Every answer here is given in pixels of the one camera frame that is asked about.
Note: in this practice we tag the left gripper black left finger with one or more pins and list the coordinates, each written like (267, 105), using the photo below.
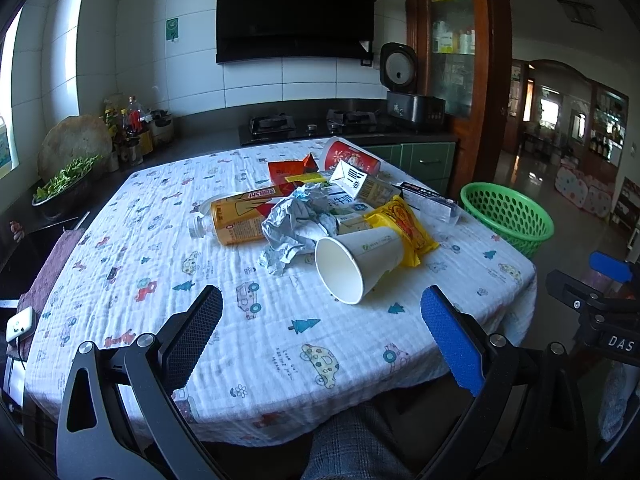
(95, 440)

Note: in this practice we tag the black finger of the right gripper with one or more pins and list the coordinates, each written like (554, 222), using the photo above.
(569, 291)

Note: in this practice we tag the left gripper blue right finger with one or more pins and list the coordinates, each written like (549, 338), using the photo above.
(549, 435)

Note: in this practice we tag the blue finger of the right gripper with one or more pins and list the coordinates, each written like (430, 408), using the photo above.
(617, 270)

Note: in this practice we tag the white paper cup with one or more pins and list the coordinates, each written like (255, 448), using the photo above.
(350, 265)

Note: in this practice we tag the yellow snack wrapper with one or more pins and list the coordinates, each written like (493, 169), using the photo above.
(398, 216)

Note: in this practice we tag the black white box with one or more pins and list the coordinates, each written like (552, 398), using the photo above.
(429, 203)

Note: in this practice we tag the white blue milk carton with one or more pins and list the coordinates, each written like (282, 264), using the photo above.
(359, 185)

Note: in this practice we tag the orange drink bottle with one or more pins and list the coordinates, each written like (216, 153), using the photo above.
(236, 219)

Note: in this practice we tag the silver foil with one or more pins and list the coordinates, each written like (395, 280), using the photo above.
(294, 226)

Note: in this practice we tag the red cylindrical snack can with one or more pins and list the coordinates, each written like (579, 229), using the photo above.
(337, 149)

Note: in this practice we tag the red paper packet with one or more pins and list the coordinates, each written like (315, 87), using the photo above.
(282, 169)

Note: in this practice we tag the green plastic trash basket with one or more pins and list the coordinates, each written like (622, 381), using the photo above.
(513, 216)

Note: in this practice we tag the green kitchen cabinet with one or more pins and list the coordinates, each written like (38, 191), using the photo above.
(431, 163)

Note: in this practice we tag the polka dot play tent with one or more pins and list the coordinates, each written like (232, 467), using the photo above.
(583, 190)

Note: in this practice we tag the white printed tablecloth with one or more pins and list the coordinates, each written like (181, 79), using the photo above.
(285, 355)

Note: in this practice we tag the grey trouser leg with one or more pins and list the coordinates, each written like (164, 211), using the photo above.
(355, 444)

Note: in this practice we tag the bowl of green vegetables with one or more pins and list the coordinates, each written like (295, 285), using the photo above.
(59, 193)

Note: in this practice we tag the condiment bottles group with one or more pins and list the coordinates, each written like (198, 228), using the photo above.
(137, 132)

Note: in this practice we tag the round wooden cutting board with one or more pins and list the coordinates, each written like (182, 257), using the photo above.
(72, 138)

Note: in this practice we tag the black gas stove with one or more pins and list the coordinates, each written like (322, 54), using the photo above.
(283, 127)

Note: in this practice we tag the black rice cooker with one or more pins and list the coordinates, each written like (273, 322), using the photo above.
(399, 75)

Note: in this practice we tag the wooden glass display cabinet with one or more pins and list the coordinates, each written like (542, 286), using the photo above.
(464, 51)

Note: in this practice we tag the black range hood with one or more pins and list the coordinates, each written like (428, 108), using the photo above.
(254, 29)

